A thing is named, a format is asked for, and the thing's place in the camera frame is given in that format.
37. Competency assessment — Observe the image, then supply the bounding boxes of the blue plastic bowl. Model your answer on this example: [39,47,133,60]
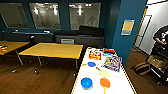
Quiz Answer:
[80,77,94,91]

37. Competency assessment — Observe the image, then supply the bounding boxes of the dark upholstered sofa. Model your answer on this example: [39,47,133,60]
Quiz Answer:
[54,25,105,48]

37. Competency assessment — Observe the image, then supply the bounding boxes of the orange snack packets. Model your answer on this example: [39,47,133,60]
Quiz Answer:
[88,48,103,61]

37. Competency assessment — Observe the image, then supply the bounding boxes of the small flat blue object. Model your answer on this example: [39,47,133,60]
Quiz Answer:
[87,61,97,68]

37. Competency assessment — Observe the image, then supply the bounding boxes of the grey rectangular panel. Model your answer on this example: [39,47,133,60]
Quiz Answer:
[60,38,75,45]

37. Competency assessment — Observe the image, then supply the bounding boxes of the small light blue object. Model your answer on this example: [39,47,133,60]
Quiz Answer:
[103,52,113,57]

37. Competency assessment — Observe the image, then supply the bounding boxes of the red flat packet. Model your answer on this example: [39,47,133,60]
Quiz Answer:
[103,48,117,55]

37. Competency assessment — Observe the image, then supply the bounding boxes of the interior glass window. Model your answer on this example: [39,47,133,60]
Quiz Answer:
[68,2,102,31]
[28,2,62,30]
[0,3,30,29]

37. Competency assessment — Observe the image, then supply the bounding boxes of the yellow green paddle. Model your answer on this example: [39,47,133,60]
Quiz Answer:
[95,66,111,79]

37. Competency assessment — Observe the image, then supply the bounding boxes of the colourful printed box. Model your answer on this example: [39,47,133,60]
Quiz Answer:
[103,54,123,73]

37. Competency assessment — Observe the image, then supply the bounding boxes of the long wooden table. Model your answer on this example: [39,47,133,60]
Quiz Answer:
[0,40,31,66]
[18,42,84,69]

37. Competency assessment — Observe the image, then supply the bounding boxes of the black wheeled cart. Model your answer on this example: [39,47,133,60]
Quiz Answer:
[146,46,168,86]

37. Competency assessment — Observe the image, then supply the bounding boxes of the small red black object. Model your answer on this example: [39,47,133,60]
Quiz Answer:
[0,46,8,53]

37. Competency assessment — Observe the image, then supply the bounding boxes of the yellow wall sign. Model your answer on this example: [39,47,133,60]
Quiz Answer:
[120,19,136,36]

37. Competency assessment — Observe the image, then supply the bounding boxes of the dark long wall bench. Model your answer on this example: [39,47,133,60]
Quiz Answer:
[0,30,56,45]

